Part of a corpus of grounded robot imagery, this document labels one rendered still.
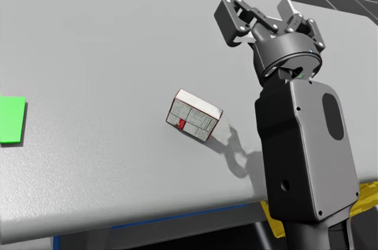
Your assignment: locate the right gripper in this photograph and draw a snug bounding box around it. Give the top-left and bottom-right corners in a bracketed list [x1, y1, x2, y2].
[213, 0, 327, 86]

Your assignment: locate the red and white carton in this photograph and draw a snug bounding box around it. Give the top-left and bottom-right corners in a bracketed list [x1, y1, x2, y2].
[165, 88, 224, 144]

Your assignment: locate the yellow box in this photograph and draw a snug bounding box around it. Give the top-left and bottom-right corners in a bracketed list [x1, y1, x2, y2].
[260, 181, 378, 238]

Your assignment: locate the green pad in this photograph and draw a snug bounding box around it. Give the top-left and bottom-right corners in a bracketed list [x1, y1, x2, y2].
[0, 96, 27, 144]

